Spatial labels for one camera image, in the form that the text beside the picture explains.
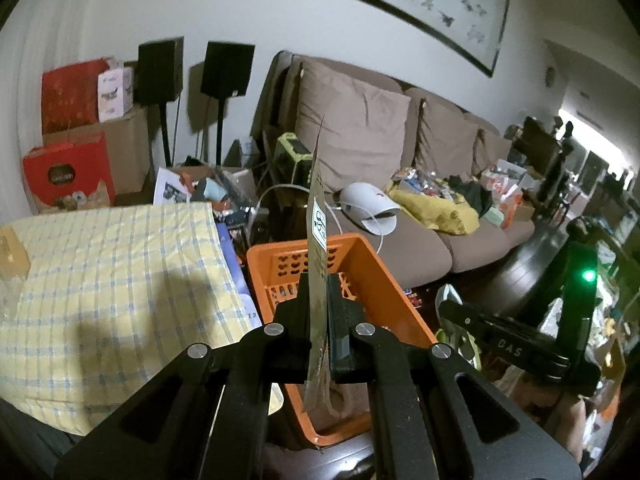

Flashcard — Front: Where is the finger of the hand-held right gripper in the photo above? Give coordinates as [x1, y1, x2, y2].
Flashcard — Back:
[439, 301, 547, 337]

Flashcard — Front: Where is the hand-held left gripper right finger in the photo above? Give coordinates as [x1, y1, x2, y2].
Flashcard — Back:
[326, 276, 583, 480]

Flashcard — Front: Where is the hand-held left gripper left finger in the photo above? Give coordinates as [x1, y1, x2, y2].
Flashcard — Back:
[54, 272, 313, 480]

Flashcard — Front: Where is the orange plastic basket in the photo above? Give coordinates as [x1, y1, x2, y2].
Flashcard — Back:
[246, 232, 438, 450]

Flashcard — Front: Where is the pink hair clip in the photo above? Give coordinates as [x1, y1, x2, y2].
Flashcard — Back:
[320, 382, 372, 423]

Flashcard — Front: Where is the olive card packet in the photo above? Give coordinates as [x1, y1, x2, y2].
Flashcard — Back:
[302, 115, 351, 418]

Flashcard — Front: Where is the person's right forearm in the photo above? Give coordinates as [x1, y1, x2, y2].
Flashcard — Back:
[510, 370, 588, 466]

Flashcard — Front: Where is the green lunch box with sticker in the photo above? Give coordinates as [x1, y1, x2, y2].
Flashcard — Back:
[434, 329, 483, 368]

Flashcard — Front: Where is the purple bag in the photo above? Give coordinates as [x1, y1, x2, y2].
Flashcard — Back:
[215, 222, 258, 326]

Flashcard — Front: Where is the brown wooden armrest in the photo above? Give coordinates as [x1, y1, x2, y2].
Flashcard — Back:
[260, 190, 313, 246]

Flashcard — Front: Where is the brown sofa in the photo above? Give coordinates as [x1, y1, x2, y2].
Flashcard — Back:
[250, 51, 538, 291]

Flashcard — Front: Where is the yellow cloth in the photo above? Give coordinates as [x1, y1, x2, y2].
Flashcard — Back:
[387, 187, 481, 236]

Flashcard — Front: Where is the black cloth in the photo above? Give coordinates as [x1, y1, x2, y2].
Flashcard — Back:
[447, 175, 493, 216]

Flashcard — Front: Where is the white dome nail lamp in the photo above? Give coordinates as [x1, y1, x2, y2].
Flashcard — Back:
[340, 182, 402, 235]

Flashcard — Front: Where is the white orange paper bag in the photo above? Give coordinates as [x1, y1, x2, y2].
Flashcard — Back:
[482, 160, 526, 228]

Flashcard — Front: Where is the teal hair dryer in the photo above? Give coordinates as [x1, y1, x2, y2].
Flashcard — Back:
[195, 180, 228, 203]

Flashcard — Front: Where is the green black power station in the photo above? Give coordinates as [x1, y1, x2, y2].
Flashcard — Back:
[274, 132, 316, 186]

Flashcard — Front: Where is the pile of snack packets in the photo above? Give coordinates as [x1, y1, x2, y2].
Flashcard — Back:
[391, 167, 451, 196]

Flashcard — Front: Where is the dark wooden cabinet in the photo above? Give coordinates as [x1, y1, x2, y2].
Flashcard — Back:
[505, 116, 573, 211]

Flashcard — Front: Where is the small brown sofa cushion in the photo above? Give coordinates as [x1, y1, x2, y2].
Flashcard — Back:
[472, 129, 513, 176]

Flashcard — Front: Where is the yellow checked tablecloth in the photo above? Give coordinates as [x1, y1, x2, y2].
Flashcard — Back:
[0, 201, 283, 436]

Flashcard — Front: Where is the printed paper leaflet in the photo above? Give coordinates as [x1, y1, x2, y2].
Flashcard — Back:
[152, 167, 193, 204]

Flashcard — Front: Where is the medium brown sofa cushion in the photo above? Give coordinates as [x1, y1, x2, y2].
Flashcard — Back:
[417, 97, 481, 176]

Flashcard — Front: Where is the large brown sofa cushion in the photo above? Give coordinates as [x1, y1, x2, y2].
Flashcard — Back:
[295, 61, 412, 193]

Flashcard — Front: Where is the black speaker stand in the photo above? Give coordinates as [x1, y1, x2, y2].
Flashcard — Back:
[159, 102, 173, 171]
[216, 95, 225, 167]

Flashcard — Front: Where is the brown cardboard box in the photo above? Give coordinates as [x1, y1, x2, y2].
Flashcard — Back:
[42, 107, 151, 196]

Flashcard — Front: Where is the black speaker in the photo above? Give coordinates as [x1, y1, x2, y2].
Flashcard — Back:
[137, 37, 185, 106]
[200, 41, 256, 97]

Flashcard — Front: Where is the red box with oval label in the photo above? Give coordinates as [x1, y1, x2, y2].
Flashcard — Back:
[21, 132, 117, 213]

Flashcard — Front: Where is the white pink small box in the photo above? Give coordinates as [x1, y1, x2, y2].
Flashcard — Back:
[96, 66, 135, 122]

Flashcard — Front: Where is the red patterned gift box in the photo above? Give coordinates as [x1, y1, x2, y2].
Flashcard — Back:
[41, 59, 108, 135]

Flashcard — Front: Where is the white cable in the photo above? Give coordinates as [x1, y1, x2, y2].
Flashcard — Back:
[252, 185, 386, 256]

